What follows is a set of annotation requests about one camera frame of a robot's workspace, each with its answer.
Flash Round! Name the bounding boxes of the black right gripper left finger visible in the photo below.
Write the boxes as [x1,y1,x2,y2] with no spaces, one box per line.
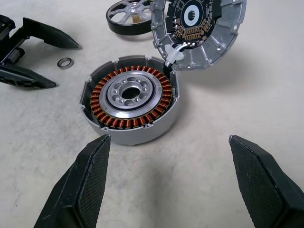
[33,134,112,228]

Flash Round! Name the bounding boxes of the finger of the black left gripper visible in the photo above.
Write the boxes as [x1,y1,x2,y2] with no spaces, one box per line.
[9,17,81,50]
[0,65,57,91]

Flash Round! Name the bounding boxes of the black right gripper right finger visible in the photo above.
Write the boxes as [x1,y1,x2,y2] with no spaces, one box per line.
[228,134,304,228]

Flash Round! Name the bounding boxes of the black-rimmed silver spoked rotor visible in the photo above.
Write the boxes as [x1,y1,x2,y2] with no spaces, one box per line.
[106,0,157,37]

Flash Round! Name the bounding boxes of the grey motor housing copper coils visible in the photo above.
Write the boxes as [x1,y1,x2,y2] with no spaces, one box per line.
[78,55,179,146]

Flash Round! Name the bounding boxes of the grey motor cover circuit board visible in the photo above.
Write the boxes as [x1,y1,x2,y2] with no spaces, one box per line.
[151,0,247,71]

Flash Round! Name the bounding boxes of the small silver bearing ring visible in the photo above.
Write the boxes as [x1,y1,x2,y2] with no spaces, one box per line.
[57,57,75,70]

